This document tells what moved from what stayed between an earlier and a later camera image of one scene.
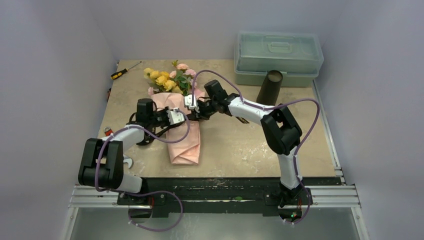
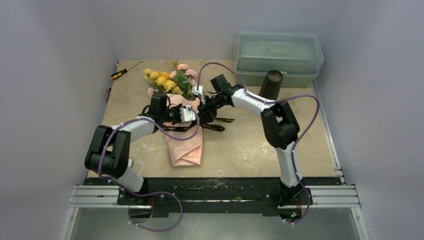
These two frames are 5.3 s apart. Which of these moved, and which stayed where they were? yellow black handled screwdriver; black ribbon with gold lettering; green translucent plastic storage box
Moved: black ribbon with gold lettering
Stayed: yellow black handled screwdriver; green translucent plastic storage box
